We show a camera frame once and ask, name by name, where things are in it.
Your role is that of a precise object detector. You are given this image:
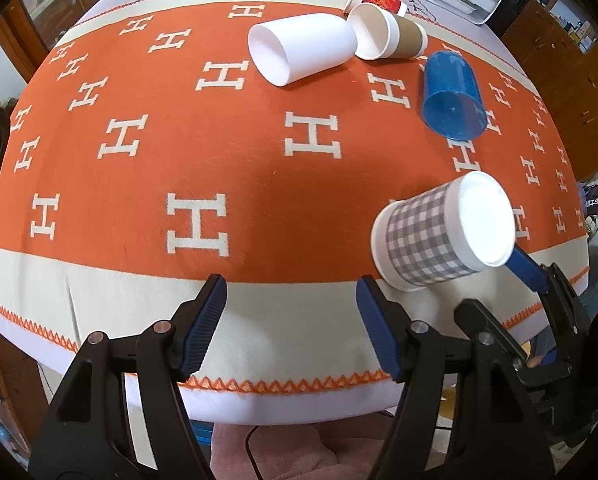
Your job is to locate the grey plaid paper cup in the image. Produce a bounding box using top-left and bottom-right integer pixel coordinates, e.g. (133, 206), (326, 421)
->
(370, 171), (516, 292)

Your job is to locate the blue translucent plastic cup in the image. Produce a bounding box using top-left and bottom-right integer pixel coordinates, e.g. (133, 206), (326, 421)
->
(421, 50), (488, 141)

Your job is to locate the brown sleeve paper cup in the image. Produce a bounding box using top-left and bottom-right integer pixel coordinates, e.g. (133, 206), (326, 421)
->
(346, 3), (428, 61)

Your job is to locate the white plastic cup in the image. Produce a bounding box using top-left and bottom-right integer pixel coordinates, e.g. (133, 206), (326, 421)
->
(248, 13), (357, 87)

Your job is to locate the orange H-pattern table runner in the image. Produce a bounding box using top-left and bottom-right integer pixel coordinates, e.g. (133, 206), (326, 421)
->
(0, 0), (588, 394)

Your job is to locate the brown wooden cabinet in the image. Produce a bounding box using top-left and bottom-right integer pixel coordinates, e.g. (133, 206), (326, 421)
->
(503, 0), (598, 181)

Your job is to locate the black cable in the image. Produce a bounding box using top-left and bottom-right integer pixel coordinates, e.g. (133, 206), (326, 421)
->
(243, 424), (265, 480)

